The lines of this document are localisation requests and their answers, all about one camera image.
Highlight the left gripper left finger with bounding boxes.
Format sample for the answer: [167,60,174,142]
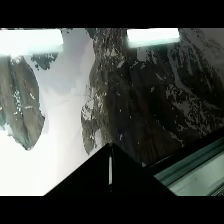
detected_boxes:
[44,143,112,197]

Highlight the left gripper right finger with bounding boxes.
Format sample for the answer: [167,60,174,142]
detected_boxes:
[111,143,176,197]

